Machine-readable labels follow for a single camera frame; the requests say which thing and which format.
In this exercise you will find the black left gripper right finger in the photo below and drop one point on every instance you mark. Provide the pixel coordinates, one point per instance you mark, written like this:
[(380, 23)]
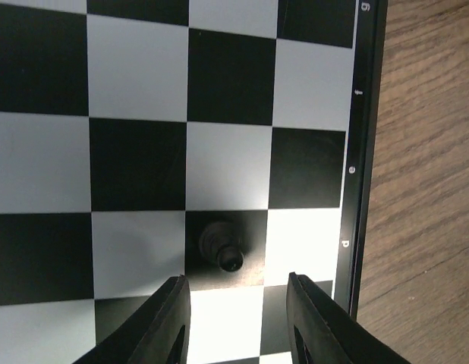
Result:
[(320, 331)]

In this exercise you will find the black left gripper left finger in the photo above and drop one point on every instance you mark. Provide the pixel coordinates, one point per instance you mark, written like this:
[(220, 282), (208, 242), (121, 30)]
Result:
[(158, 332)]

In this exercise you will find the black pawn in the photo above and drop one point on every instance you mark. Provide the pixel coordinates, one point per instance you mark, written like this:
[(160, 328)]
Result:
[(220, 244)]

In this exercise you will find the black and white chessboard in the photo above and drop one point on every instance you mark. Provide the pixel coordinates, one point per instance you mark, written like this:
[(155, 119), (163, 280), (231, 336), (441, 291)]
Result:
[(127, 126)]

